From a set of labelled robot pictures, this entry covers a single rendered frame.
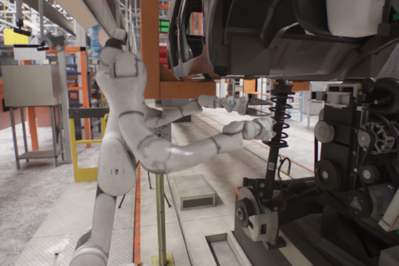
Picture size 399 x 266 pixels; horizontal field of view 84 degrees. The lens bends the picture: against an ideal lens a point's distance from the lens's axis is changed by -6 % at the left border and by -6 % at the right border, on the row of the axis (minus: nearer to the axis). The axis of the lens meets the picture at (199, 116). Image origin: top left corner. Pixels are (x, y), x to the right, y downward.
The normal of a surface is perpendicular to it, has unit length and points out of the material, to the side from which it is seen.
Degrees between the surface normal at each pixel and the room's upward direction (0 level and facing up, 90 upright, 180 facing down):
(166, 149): 58
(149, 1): 90
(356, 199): 90
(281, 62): 133
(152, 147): 54
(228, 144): 92
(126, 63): 65
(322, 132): 90
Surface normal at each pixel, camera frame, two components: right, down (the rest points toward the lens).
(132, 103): 0.36, -0.40
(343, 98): -0.97, 0.04
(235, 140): 0.51, 0.12
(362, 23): 0.22, 0.32
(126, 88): 0.09, -0.27
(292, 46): 0.17, 0.78
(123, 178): 0.29, 0.13
